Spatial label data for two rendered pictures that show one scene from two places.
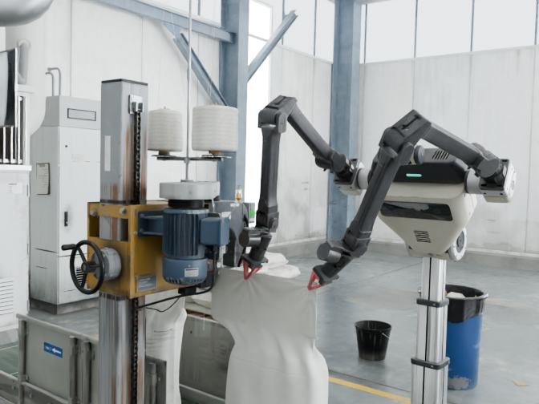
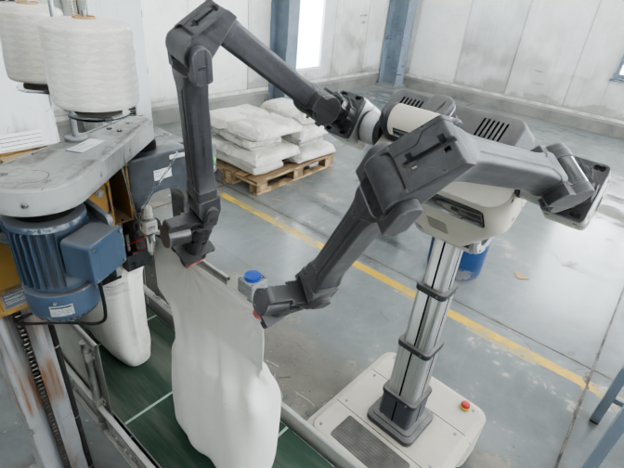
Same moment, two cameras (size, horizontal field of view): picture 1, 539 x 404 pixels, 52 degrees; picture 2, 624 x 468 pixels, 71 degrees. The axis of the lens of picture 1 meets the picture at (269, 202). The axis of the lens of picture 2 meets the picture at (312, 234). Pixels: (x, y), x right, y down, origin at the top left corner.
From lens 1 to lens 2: 1.18 m
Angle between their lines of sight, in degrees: 27
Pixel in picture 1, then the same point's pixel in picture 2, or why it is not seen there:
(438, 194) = (470, 192)
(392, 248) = (437, 89)
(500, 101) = not seen: outside the picture
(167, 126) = (26, 40)
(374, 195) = (341, 255)
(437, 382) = (422, 370)
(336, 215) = (390, 50)
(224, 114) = (89, 44)
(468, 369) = (473, 265)
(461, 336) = not seen: hidden behind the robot
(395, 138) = (383, 184)
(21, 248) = (42, 98)
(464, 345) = not seen: hidden behind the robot
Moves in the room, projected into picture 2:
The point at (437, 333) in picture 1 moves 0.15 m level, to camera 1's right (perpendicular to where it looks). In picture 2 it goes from (434, 326) to (478, 331)
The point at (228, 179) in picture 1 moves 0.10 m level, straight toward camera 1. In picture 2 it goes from (282, 11) to (281, 12)
